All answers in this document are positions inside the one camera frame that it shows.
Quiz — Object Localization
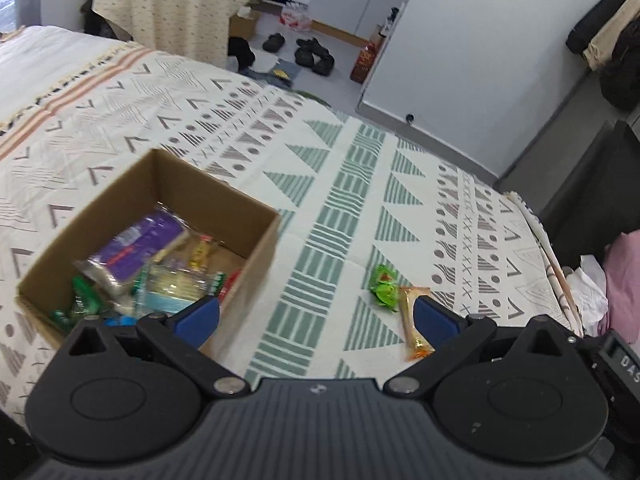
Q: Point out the orange biscuit packet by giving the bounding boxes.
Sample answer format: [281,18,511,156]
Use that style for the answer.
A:
[398,286,435,361]

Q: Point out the green cracker packet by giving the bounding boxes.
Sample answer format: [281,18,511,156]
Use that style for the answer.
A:
[134,263,227,315]

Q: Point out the red white snack packet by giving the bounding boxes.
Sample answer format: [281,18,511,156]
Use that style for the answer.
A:
[217,269,242,302]

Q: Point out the clear brown snack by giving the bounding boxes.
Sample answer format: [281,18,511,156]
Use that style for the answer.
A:
[165,233,221,274]

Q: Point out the small green snack packet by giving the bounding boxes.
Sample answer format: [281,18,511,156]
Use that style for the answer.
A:
[369,264,399,312]

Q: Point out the purple snack packet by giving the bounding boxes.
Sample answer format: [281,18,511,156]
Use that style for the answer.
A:
[75,205,189,297]

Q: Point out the blue green snack packet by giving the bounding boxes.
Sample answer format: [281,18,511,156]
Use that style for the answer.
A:
[50,274,112,335]

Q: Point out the white crumpled paper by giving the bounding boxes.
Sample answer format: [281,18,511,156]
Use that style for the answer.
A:
[565,255,608,337]

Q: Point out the pink cloth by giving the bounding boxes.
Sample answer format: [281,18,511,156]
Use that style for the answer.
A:
[603,231,640,344]

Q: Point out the brown cardboard box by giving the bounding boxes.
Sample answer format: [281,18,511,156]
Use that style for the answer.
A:
[16,150,280,359]

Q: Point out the patterned bed blanket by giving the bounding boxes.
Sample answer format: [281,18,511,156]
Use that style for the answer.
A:
[1,26,582,422]

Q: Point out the red oil bottle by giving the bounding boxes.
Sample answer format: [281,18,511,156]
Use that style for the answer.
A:
[350,39,384,84]

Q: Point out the single black slipper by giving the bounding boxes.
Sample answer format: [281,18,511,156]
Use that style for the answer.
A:
[262,32,285,54]

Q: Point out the black shoes pair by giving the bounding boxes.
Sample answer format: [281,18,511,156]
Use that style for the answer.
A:
[294,38,335,77]

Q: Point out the red white plastic bag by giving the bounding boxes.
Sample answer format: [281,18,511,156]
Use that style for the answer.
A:
[279,2,312,32]

